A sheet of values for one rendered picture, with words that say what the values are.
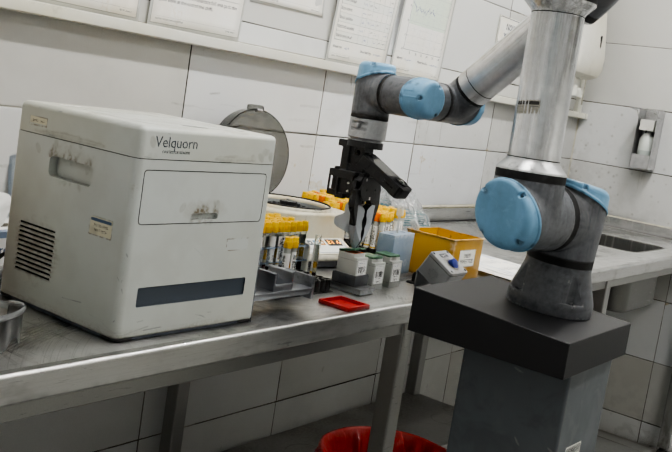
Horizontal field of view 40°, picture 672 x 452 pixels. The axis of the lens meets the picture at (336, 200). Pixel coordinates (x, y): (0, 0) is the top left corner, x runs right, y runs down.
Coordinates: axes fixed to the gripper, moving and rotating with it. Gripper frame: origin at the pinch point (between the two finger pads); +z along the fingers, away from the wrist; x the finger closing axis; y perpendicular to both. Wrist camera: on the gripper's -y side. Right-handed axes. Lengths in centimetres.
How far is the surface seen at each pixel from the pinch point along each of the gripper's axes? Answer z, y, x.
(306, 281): 5.0, -4.3, 22.0
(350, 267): 4.8, -0.3, 2.0
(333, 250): 5.9, 15.6, -15.0
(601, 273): 11, -15, -109
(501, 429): 24.2, -38.2, 6.0
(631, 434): 95, 0, -240
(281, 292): 5.9, -5.5, 30.4
